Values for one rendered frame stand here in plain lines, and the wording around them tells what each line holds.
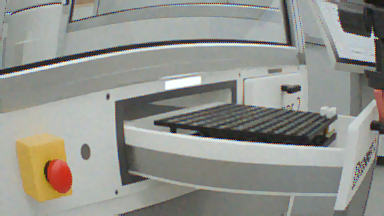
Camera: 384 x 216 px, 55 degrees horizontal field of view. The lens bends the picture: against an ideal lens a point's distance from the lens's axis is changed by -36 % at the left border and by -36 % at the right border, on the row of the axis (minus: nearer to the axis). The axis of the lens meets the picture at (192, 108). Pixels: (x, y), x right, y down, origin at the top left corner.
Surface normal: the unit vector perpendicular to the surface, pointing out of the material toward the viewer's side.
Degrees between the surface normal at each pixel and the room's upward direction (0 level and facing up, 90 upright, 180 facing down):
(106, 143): 90
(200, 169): 90
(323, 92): 90
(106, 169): 90
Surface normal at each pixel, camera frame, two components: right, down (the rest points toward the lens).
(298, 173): -0.56, 0.12
